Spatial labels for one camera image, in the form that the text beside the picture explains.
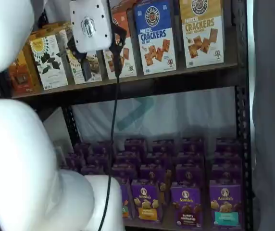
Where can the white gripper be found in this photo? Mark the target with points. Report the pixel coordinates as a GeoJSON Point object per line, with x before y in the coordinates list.
{"type": "Point", "coordinates": [90, 26]}

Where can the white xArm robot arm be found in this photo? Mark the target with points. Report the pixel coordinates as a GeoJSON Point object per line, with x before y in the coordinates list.
{"type": "Point", "coordinates": [12, 156]}

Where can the white box with cracker picture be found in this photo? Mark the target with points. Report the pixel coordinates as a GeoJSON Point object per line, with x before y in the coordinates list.
{"type": "Point", "coordinates": [95, 67]}

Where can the orange pretzel crackers box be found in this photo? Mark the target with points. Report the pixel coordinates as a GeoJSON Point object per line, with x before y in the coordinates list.
{"type": "Point", "coordinates": [129, 60]}

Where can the white box with dark crackers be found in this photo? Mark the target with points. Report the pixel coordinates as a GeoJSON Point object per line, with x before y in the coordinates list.
{"type": "Point", "coordinates": [48, 60]}

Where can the blue pretzel crackers box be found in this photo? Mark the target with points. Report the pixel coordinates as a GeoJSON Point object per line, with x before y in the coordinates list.
{"type": "Point", "coordinates": [155, 38]}

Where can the orange brown snack box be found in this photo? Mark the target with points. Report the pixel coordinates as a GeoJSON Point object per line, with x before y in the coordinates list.
{"type": "Point", "coordinates": [22, 77]}

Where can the purple Annie's snack box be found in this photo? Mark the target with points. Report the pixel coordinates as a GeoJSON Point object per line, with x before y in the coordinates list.
{"type": "Point", "coordinates": [227, 144]}
{"type": "Point", "coordinates": [158, 158]}
{"type": "Point", "coordinates": [162, 145]}
{"type": "Point", "coordinates": [227, 158]}
{"type": "Point", "coordinates": [82, 149]}
{"type": "Point", "coordinates": [135, 144]}
{"type": "Point", "coordinates": [91, 170]}
{"type": "Point", "coordinates": [101, 148]}
{"type": "Point", "coordinates": [75, 160]}
{"type": "Point", "coordinates": [192, 144]}
{"type": "Point", "coordinates": [124, 171]}
{"type": "Point", "coordinates": [97, 160]}
{"type": "Point", "coordinates": [128, 157]}
{"type": "Point", "coordinates": [190, 174]}
{"type": "Point", "coordinates": [191, 158]}
{"type": "Point", "coordinates": [226, 174]}

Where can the tan pretzel crackers box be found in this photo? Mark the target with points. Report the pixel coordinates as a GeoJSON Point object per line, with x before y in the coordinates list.
{"type": "Point", "coordinates": [202, 36]}

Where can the purple Annie's box orange patch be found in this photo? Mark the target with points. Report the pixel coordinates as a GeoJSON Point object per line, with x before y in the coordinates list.
{"type": "Point", "coordinates": [147, 202]}
{"type": "Point", "coordinates": [152, 172]}

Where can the purple Annie's box green patch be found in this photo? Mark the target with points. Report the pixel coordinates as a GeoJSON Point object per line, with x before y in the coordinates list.
{"type": "Point", "coordinates": [126, 204]}

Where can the purple Annie's box brown patch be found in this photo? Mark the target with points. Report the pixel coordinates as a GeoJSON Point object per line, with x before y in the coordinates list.
{"type": "Point", "coordinates": [186, 207]}

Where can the purple Annie's box teal patch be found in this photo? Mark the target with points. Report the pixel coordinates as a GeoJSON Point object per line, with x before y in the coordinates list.
{"type": "Point", "coordinates": [225, 207]}

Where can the dark metal shelving unit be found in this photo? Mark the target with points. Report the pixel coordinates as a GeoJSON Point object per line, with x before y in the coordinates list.
{"type": "Point", "coordinates": [152, 84]}

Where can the white flat panel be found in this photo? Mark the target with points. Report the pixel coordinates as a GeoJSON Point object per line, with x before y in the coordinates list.
{"type": "Point", "coordinates": [55, 127]}

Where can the white plastic sheet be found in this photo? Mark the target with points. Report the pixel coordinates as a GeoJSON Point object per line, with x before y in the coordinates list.
{"type": "Point", "coordinates": [176, 115]}

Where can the grey curtain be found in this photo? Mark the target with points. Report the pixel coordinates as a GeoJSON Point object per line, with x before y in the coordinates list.
{"type": "Point", "coordinates": [272, 120]}

